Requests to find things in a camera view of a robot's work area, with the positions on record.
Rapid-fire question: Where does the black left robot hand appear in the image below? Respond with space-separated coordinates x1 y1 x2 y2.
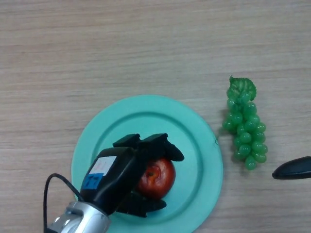
79 133 185 218

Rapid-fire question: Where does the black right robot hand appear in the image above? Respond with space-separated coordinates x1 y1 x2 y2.
272 156 311 180

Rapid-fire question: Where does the red apple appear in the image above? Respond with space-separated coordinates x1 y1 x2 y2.
137 157 176 200

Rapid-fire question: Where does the green round plate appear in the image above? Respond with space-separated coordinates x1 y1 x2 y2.
71 94 224 233

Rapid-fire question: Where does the green plastic grape bunch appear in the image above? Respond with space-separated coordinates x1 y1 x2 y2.
220 75 269 170

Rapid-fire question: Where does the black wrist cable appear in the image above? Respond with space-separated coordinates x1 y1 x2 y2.
43 173 85 233

